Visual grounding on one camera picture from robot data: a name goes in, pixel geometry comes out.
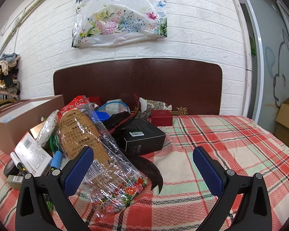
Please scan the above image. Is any sliding glass door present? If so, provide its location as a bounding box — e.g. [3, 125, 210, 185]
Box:
[236, 0, 289, 135]

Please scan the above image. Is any white box with barcode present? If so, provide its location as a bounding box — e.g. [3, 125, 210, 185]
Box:
[14, 132, 53, 177]

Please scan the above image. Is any red plaid blanket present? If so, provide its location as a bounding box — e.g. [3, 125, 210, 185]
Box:
[0, 114, 289, 231]

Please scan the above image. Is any cardboard carton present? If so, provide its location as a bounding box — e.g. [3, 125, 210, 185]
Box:
[274, 93, 289, 154]

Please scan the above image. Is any black box with green label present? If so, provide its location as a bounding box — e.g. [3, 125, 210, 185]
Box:
[116, 120, 166, 156]

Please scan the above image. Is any dark brown wooden headboard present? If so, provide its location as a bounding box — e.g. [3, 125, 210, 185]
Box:
[53, 58, 223, 116]

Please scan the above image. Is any dark brown feather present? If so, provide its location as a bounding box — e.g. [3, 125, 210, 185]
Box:
[130, 155, 164, 195]

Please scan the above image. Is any bag of white beads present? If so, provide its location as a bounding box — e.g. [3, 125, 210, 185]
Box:
[36, 109, 61, 148]

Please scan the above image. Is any floral plastic bag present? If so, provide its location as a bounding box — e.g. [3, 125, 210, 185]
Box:
[72, 0, 168, 49]

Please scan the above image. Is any blue marker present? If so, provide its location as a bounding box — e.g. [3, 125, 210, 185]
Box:
[51, 150, 63, 171]

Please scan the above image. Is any shiny copper box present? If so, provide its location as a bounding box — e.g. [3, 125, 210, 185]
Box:
[29, 121, 49, 140]

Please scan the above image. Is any blue rimmed plastic container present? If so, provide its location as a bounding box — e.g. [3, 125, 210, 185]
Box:
[96, 101, 130, 122]

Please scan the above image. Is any white marker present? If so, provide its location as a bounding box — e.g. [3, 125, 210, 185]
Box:
[10, 151, 27, 177]

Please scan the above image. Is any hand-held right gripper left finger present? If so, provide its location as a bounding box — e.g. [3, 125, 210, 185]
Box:
[15, 146, 94, 231]

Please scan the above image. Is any round cookie red packet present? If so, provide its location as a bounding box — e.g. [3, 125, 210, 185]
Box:
[57, 102, 148, 213]

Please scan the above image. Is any black cloth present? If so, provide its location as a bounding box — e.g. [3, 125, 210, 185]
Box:
[104, 113, 135, 131]

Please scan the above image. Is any green cord spool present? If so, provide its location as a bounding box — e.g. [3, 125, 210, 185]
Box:
[47, 135, 61, 154]

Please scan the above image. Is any black tape roll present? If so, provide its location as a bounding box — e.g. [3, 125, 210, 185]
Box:
[4, 160, 21, 176]

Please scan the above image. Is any small dark red box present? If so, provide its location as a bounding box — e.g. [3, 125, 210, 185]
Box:
[150, 110, 173, 127]

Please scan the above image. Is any red printed packet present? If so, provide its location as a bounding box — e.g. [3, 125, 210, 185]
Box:
[58, 96, 89, 118]

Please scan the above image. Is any small olive box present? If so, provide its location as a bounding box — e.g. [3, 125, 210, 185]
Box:
[7, 174, 23, 189]

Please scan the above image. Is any pile of hanging clothes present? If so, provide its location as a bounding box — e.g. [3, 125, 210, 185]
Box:
[0, 52, 21, 109]

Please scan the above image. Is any grey patterned strap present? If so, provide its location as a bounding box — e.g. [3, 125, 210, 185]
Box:
[134, 109, 153, 120]

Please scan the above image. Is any clear bag of dried herbs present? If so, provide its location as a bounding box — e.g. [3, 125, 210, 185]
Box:
[138, 97, 172, 116]

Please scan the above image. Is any brown cardboard box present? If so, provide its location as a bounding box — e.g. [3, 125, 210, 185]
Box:
[0, 94, 65, 154]

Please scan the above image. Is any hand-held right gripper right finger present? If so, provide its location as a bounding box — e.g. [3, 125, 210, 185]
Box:
[193, 146, 272, 231]

